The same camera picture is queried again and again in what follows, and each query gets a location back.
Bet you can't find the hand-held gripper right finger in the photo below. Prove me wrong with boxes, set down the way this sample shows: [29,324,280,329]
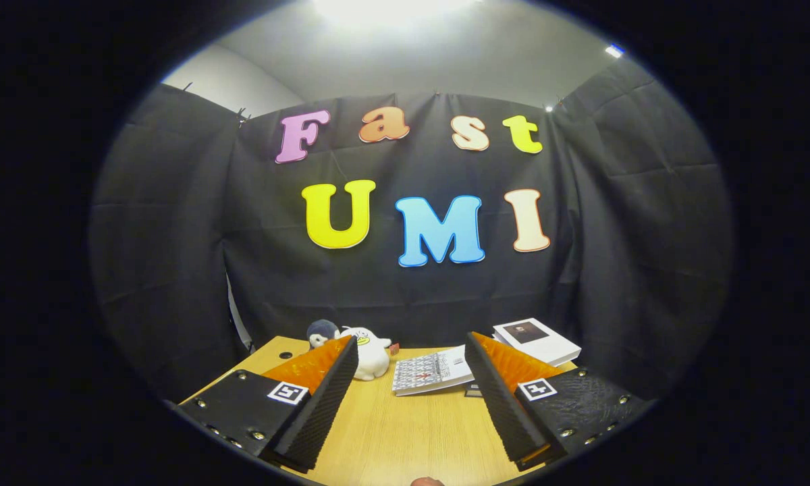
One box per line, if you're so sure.
[464,331,651,472]

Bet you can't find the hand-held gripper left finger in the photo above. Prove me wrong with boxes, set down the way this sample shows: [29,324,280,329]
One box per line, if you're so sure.
[178,335,359,473]

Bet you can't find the white duck plush toy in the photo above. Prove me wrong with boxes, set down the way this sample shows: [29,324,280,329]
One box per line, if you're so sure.
[341,327,394,381]

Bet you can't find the white book with dark picture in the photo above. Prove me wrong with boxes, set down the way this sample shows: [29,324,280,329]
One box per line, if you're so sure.
[491,318,582,367]

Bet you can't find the grey penguin plush toy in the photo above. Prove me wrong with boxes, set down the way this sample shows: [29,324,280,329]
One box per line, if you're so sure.
[306,319,342,350]

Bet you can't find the patterned cover book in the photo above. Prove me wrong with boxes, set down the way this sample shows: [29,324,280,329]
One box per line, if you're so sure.
[391,345,476,397]

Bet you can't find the black backdrop cloth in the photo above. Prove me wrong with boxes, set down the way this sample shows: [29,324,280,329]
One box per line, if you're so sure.
[88,57,736,406]

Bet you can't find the large ceiling light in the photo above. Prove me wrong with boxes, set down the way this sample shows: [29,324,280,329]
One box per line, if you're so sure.
[310,0,480,28]

